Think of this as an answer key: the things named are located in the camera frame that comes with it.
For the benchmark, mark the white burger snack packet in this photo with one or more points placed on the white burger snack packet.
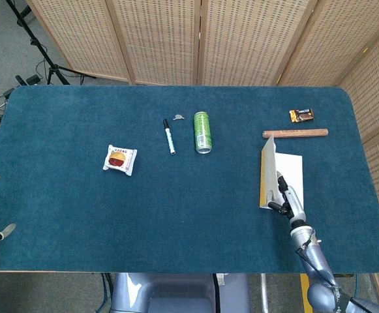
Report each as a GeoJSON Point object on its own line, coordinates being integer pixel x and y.
{"type": "Point", "coordinates": [120, 159]}

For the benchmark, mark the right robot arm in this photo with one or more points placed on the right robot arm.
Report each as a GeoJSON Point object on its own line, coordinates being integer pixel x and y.
{"type": "Point", "coordinates": [316, 261]}

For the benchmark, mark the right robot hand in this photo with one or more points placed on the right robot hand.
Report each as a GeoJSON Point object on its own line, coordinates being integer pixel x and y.
{"type": "Point", "coordinates": [290, 202]}

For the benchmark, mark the black orange snack box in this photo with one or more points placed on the black orange snack box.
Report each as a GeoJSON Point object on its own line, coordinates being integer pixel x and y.
{"type": "Point", "coordinates": [301, 115]}

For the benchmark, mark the brown wooden rolling stick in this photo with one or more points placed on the brown wooden rolling stick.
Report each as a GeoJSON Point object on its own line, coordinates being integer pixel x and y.
{"type": "Point", "coordinates": [295, 133]}

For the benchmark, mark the blue table mat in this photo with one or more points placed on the blue table mat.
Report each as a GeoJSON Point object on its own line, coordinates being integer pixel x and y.
{"type": "Point", "coordinates": [78, 212]}

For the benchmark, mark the black white marker pen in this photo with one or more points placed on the black white marker pen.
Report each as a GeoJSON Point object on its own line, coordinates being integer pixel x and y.
{"type": "Point", "coordinates": [169, 137]}

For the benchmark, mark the black tripod stand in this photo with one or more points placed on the black tripod stand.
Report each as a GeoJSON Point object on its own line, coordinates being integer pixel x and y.
{"type": "Point", "coordinates": [42, 52]}

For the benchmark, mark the white notebook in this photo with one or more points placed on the white notebook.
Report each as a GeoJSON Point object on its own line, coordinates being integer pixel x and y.
{"type": "Point", "coordinates": [269, 172]}

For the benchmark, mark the grey robot torso base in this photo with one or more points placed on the grey robot torso base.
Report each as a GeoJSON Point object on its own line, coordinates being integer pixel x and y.
{"type": "Point", "coordinates": [179, 293]}

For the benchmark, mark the small grey metal clip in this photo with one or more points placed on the small grey metal clip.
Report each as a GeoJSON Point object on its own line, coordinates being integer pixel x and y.
{"type": "Point", "coordinates": [178, 117]}

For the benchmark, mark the green drink can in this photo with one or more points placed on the green drink can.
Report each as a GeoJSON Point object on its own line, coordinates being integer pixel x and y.
{"type": "Point", "coordinates": [202, 132]}

